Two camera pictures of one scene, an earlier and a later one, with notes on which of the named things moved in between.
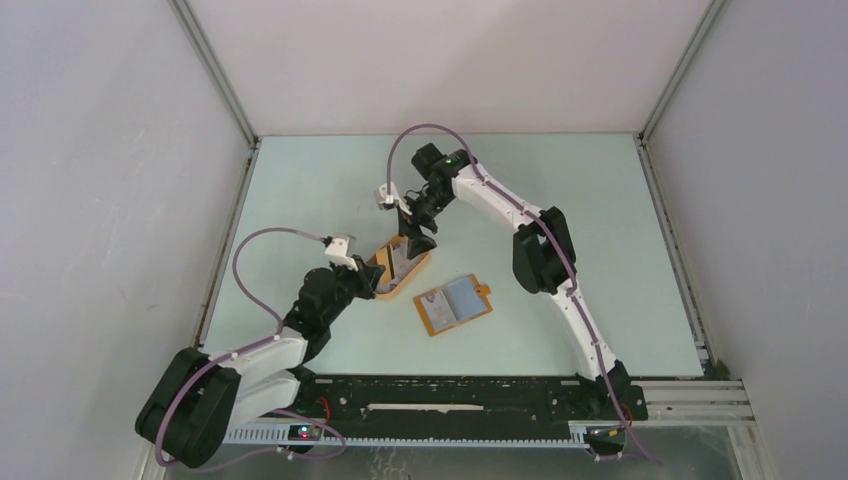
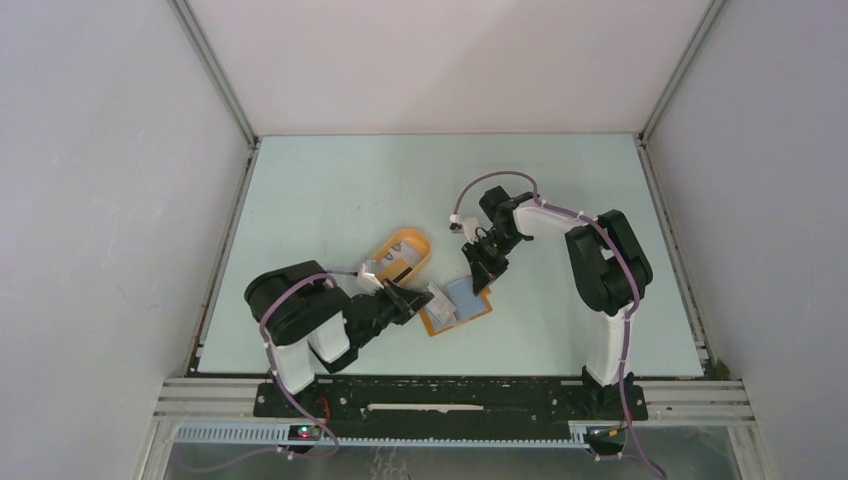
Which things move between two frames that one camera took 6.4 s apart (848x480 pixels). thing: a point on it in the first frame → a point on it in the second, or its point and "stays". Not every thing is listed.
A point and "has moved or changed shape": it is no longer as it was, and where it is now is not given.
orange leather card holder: [454, 305] stays
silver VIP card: [402, 264] → [440, 305]
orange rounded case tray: [406, 280] has moved or changed shape
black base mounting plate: [459, 399] stays
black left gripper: [371, 273] → [414, 299]
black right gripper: [409, 224] → [483, 270]
